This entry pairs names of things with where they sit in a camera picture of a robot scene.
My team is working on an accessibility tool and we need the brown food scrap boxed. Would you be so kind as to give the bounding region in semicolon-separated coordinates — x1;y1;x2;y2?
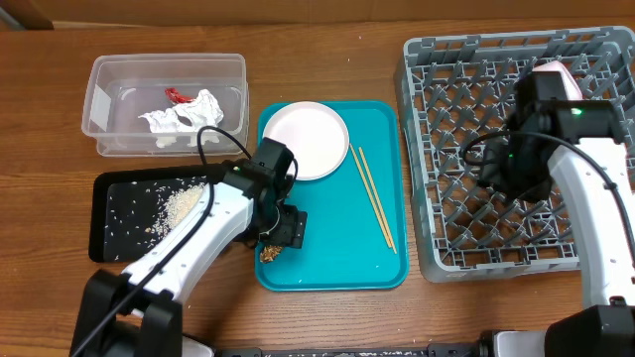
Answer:
259;245;284;264

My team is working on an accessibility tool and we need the pink bowl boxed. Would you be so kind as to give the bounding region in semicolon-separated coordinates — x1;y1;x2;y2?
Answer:
533;60;582;101

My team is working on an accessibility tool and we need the wooden chopstick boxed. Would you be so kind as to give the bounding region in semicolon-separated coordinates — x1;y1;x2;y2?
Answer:
348;143;396;254
358;147;397;254

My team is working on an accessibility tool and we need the white round plate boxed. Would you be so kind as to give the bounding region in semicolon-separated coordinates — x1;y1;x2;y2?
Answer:
263;101;350;180

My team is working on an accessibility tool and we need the white napkin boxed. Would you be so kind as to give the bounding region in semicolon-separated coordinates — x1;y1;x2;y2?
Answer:
140;89;224;149

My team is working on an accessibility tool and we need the red snack wrapper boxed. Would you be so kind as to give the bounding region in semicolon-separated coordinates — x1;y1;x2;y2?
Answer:
165;87;193;104

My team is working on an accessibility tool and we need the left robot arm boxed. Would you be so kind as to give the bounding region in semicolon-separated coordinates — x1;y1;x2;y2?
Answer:
70;138;308;356

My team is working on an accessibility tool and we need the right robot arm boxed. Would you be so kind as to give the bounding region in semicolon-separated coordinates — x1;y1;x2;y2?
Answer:
474;70;634;356

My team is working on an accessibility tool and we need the grey dishwasher rack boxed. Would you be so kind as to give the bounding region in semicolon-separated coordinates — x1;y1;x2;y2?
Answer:
395;26;634;283

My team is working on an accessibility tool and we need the teal serving tray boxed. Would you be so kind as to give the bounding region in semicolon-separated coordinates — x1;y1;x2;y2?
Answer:
254;100;409;292

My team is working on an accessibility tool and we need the spilled rice pile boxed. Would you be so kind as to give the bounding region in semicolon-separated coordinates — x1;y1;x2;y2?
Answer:
103;178;204;262

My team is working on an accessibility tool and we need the black plastic tray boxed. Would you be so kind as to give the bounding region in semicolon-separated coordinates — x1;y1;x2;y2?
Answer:
88;166;208;263

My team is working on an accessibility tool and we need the clear plastic bin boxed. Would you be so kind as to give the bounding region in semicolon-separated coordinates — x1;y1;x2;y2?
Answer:
81;54;249;157

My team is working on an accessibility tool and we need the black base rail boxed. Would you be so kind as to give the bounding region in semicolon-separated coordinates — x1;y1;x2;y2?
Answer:
215;342;494;357

